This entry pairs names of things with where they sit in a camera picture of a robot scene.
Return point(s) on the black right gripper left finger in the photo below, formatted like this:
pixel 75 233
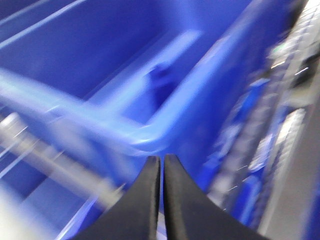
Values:
pixel 135 215

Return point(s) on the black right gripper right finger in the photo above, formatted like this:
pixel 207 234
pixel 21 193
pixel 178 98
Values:
pixel 191 215

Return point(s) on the blue plastic bottle-shaped part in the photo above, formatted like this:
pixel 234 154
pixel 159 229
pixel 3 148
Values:
pixel 162 82

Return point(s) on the blue bin right front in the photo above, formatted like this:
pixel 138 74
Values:
pixel 79 77

